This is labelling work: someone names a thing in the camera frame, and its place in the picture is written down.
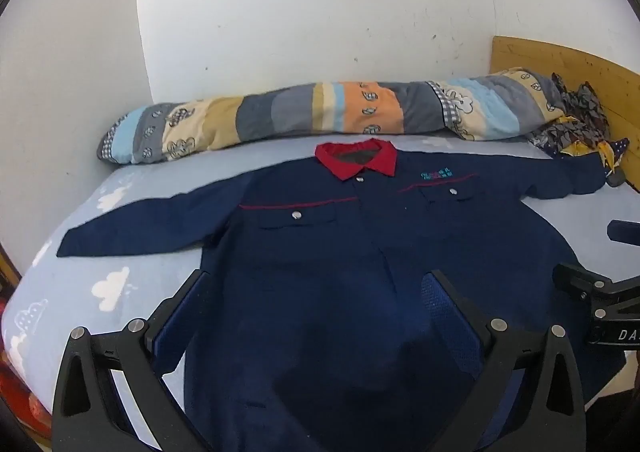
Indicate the rolled patchwork quilt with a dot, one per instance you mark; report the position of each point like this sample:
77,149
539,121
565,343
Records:
300,107

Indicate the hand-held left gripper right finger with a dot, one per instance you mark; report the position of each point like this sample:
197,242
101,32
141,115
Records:
445,317

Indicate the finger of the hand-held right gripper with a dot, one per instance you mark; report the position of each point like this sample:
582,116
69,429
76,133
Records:
625,232
585,282

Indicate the dark yellow patterned cloth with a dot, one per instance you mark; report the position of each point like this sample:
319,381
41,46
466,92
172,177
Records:
580,117

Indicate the light blue cloud bed sheet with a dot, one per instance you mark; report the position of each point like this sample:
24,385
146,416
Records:
100,257

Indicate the wooden furniture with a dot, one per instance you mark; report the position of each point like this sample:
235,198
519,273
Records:
7,277

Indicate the wooden headboard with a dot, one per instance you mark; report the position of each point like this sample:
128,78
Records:
525,52

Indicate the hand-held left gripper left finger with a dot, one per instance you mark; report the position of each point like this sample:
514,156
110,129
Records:
172,327

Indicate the navy work jacket red collar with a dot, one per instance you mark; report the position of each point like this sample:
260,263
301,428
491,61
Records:
320,257

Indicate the red object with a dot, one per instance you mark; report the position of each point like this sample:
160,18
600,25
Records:
20,397

